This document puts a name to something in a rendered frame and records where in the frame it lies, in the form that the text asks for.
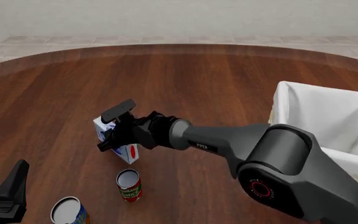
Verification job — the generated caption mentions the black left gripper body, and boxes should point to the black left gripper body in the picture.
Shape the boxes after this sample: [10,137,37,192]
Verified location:
[0,202,28,224]

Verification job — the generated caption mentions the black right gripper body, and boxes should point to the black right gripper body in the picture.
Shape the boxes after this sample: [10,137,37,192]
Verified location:
[96,112,143,153]

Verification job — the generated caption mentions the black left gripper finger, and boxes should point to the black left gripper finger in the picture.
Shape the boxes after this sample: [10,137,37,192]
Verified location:
[0,159,30,207]

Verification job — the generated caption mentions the white cream cheese box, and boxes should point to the white cream cheese box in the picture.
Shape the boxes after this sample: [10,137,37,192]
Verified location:
[93,116,140,166]

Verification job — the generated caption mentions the wicker basket with white lining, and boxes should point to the wicker basket with white lining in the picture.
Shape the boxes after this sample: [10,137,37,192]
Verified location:
[267,80,358,224]

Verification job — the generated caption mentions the red tomato sauce can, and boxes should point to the red tomato sauce can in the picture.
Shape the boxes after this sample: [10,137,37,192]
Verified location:
[116,168,143,203]

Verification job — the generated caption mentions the blue and yellow can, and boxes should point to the blue and yellow can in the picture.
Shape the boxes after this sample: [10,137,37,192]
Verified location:
[50,196,91,224]

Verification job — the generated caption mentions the small black camera plate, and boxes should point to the small black camera plate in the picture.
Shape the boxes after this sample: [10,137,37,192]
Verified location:
[100,98,137,125]

